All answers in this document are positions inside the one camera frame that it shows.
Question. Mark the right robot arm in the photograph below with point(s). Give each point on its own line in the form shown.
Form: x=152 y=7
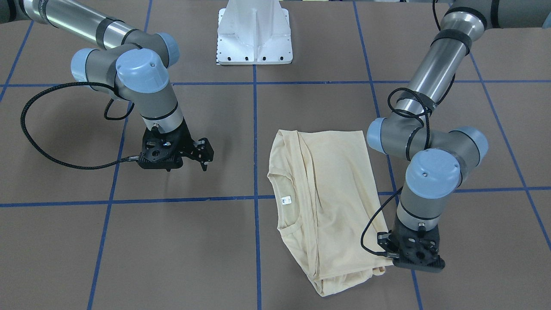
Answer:
x=127 y=64

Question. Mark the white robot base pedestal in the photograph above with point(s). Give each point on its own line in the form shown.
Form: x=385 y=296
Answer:
x=254 y=32

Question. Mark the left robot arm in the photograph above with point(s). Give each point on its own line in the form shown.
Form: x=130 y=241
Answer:
x=439 y=162

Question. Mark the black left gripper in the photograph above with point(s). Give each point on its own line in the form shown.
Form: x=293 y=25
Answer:
x=383 y=241

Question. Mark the cream long-sleeve printed shirt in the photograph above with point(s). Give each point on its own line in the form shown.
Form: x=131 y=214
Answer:
x=326 y=195

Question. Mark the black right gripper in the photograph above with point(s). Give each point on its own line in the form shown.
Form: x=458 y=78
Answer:
x=187 y=137

